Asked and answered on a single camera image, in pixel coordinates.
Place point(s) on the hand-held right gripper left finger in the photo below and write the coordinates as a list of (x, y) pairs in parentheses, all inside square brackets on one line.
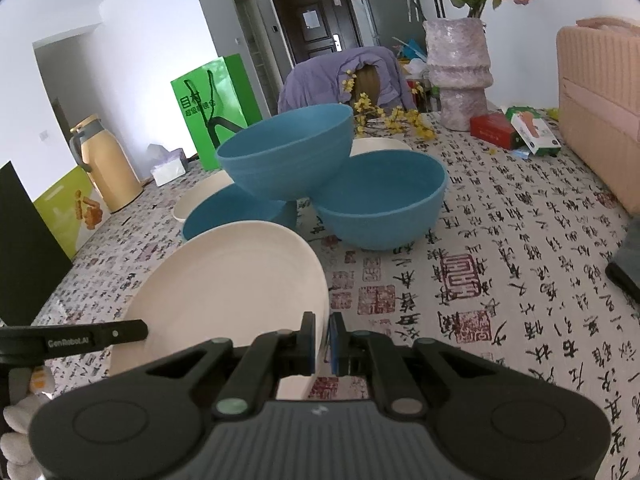
[(311, 342)]

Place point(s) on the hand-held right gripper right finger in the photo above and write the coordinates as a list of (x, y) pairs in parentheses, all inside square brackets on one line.
[(334, 342)]

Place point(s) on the cream plate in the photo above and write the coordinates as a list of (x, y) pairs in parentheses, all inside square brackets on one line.
[(380, 146), (225, 285), (200, 200)]

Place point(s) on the blue bowl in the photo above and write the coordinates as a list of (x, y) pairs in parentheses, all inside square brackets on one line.
[(285, 160), (385, 205), (235, 217)]

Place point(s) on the person's left hand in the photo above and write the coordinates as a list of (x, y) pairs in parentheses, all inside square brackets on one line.
[(20, 417)]

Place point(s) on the black paper bag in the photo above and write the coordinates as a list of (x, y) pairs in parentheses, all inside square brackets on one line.
[(27, 250)]

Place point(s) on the yellow-green snack box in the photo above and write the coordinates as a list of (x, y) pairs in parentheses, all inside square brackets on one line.
[(75, 210)]

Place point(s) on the yellow thermos jug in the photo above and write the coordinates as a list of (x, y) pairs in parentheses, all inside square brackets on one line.
[(110, 170)]

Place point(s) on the calligraphy print tablecloth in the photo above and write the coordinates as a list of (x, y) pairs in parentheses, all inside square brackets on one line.
[(500, 260)]

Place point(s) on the tissue pack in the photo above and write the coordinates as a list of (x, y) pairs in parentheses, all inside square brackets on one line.
[(167, 170)]

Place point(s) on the yellow flower branch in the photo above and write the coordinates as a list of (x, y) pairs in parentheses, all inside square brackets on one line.
[(400, 120)]

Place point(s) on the green paper bag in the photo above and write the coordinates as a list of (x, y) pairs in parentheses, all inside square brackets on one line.
[(210, 105)]

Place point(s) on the wooden chair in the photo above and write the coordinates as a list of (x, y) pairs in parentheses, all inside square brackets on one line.
[(366, 85)]

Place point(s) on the red box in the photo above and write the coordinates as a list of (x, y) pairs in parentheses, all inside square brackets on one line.
[(492, 130)]

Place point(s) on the purple jacket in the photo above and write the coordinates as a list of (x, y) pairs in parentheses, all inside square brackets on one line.
[(320, 77)]

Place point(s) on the small blue and white box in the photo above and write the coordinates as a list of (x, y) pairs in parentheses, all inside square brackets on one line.
[(523, 153)]

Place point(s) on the white and green box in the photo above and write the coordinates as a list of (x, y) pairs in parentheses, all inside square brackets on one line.
[(535, 132)]

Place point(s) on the pale purple vase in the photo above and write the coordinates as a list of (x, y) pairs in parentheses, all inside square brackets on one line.
[(457, 70)]

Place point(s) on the dark grey object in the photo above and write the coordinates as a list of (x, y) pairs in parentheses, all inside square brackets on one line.
[(625, 270)]

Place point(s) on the dark brown door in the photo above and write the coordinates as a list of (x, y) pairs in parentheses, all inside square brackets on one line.
[(315, 25)]

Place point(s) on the grey refrigerator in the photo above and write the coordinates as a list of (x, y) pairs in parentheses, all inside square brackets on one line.
[(390, 5)]

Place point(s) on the pink ribbed case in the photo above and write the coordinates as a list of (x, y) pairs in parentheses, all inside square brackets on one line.
[(600, 100)]

